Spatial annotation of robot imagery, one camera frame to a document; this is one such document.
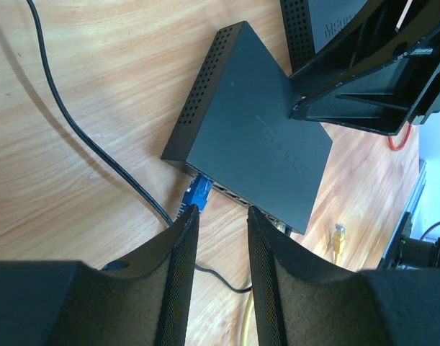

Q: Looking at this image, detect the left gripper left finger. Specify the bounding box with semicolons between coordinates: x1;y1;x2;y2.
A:
0;206;199;345

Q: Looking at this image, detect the yellow ethernet cable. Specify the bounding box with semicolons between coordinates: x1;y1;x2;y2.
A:
239;223;349;346

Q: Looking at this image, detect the blue ethernet cable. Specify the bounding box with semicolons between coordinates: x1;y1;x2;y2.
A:
176;173;213;217

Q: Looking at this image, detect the black network switch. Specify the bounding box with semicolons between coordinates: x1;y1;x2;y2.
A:
279;0;367;71
161;22;332;234

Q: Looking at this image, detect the red ethernet cable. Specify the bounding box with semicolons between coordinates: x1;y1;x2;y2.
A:
387;124;413;152

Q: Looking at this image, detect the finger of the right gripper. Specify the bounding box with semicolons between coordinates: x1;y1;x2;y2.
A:
290;0;440;136

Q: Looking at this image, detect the small adapter black cord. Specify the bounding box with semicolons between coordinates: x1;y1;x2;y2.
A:
24;0;253;293

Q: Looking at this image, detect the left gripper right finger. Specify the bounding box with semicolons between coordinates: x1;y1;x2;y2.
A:
248;207;440;345

